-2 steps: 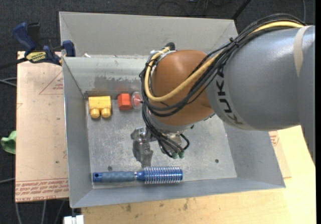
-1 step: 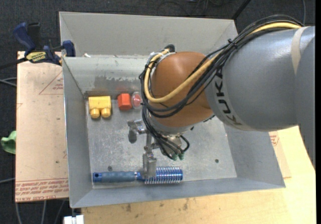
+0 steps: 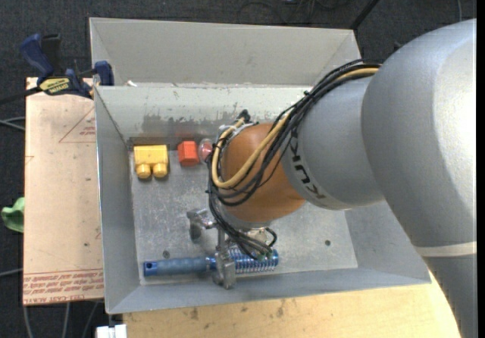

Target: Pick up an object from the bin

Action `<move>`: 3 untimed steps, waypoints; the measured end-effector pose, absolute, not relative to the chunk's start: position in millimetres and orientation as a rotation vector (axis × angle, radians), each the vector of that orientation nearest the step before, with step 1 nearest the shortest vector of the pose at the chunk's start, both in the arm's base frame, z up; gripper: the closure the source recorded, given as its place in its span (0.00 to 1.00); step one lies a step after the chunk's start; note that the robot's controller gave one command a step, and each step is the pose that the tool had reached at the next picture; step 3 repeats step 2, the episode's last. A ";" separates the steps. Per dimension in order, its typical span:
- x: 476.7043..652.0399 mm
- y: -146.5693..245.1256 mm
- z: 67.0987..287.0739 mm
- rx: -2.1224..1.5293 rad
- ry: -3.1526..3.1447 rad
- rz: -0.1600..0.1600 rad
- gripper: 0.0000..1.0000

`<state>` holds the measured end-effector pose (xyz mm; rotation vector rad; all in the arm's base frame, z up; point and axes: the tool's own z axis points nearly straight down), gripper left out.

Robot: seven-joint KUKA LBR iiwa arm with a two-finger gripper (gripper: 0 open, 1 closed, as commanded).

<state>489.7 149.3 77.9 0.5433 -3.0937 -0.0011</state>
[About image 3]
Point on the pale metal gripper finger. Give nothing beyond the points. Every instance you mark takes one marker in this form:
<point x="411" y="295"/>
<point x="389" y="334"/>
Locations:
<point x="227" y="276"/>
<point x="223" y="258"/>

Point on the grey metal bin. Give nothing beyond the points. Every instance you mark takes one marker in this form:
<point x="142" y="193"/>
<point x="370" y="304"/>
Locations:
<point x="159" y="215"/>

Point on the clear pink glass ball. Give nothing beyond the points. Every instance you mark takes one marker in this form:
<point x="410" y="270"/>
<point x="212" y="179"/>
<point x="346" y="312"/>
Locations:
<point x="206" y="148"/>

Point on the red-orange block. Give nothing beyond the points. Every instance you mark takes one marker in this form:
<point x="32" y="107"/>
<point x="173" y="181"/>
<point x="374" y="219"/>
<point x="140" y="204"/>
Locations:
<point x="188" y="153"/>

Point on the yellow toy brick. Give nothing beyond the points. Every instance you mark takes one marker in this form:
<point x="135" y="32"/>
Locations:
<point x="151" y="160"/>

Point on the brown cardboard board red print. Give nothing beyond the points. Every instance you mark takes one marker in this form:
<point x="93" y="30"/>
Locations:
<point x="60" y="196"/>

